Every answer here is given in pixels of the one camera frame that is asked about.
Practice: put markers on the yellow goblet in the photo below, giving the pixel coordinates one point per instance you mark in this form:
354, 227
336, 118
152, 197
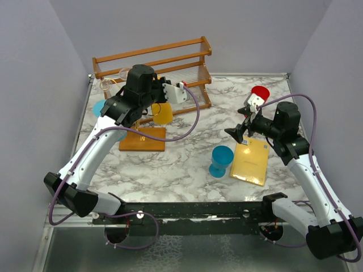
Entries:
162, 113

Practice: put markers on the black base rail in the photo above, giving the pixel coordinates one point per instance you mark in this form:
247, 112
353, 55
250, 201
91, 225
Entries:
191, 218

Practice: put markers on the blue goblet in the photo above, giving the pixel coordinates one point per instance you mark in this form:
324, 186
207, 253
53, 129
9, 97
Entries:
96, 111
222, 157

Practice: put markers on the clear wine glass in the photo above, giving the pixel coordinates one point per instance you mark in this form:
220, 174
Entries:
105, 84
123, 73

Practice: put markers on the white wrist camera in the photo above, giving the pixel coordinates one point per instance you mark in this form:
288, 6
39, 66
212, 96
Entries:
253, 101
175, 94

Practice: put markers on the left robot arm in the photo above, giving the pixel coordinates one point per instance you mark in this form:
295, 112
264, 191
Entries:
69, 186

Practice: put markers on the yellow padded envelope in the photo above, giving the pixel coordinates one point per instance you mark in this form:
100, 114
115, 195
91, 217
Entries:
250, 161

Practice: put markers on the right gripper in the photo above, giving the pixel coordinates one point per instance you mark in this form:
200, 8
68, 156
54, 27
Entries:
237, 132

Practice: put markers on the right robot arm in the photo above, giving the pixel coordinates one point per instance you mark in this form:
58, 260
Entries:
332, 230

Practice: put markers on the red goblet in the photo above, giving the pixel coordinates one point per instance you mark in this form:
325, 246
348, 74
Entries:
261, 91

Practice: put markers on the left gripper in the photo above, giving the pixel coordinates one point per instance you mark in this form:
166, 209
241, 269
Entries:
159, 83

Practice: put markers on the gold wire wine glass rack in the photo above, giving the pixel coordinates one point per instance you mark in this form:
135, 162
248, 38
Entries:
136, 142

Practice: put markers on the blue goblet front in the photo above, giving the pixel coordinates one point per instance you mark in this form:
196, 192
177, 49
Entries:
222, 157

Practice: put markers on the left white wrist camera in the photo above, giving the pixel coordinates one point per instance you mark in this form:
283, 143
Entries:
175, 94

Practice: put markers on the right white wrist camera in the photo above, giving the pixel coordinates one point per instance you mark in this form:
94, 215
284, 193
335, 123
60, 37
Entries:
253, 101

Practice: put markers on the wooden two-tier shelf rack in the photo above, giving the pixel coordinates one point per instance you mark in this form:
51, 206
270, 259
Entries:
178, 62

